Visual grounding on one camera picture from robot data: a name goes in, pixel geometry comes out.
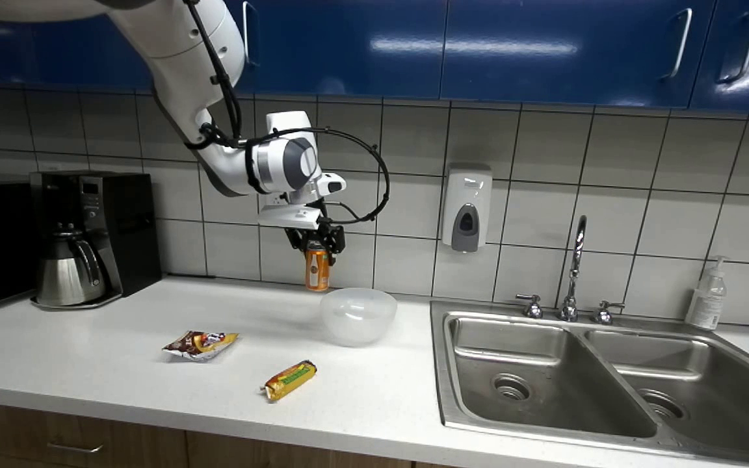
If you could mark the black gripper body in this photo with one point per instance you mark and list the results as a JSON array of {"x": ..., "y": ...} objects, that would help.
[{"x": 317, "y": 234}]

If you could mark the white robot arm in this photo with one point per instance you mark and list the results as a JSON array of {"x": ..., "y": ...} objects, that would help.
[{"x": 184, "y": 69}]

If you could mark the translucent white bowl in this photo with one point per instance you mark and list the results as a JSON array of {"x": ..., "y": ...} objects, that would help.
[{"x": 360, "y": 315}]

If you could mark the yellow green snack bar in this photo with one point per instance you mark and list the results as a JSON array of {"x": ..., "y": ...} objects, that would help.
[{"x": 291, "y": 380}]

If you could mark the flat orange snack packet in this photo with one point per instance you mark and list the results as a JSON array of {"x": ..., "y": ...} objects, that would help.
[{"x": 202, "y": 343}]

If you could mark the black coffee maker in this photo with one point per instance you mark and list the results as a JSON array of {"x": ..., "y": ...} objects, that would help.
[{"x": 124, "y": 229}]

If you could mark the chrome faucet knob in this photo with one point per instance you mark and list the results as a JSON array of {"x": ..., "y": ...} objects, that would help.
[
  {"x": 607, "y": 312},
  {"x": 531, "y": 304}
]

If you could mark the steel coffee carafe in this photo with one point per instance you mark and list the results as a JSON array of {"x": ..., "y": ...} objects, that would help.
[{"x": 68, "y": 273}]

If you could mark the chrome gooseneck faucet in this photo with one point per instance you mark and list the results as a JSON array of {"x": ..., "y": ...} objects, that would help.
[{"x": 574, "y": 269}]

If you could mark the stainless steel double sink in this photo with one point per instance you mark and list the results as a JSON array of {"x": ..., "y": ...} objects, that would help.
[{"x": 600, "y": 380}]

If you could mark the clear pump soap bottle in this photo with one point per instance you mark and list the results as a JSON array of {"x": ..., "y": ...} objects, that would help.
[{"x": 707, "y": 301}]

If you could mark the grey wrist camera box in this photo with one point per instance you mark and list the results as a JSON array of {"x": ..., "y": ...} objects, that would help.
[{"x": 292, "y": 216}]

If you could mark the white wall soap dispenser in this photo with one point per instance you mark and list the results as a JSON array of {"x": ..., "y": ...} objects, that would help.
[{"x": 466, "y": 208}]

